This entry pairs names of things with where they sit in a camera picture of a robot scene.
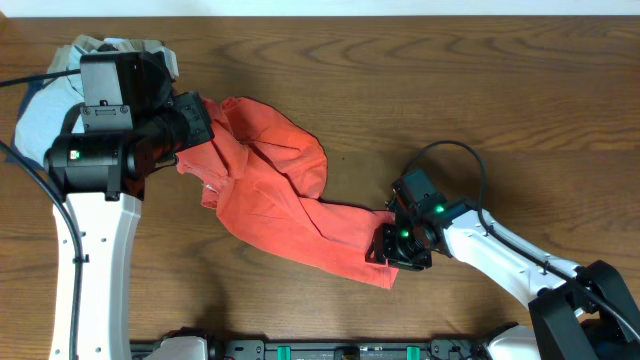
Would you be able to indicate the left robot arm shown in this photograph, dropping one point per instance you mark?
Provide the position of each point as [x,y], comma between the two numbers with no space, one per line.
[129,124]

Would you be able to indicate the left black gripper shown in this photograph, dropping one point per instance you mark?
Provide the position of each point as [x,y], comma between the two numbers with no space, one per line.
[195,118]

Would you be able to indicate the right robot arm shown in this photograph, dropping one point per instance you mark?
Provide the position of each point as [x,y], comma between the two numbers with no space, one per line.
[577,312]

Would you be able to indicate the red soccer t-shirt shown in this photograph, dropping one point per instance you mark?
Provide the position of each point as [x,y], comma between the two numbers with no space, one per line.
[264,177]

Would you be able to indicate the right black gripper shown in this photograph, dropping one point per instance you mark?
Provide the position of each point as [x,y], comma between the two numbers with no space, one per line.
[388,244]

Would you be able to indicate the folded khaki garment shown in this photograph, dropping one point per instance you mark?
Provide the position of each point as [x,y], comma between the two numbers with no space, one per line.
[68,56]

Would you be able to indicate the folded light grey shirt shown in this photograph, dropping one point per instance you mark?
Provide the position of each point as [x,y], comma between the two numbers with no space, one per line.
[42,120]

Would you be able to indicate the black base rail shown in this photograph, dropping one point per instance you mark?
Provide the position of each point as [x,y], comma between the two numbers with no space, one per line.
[264,349]

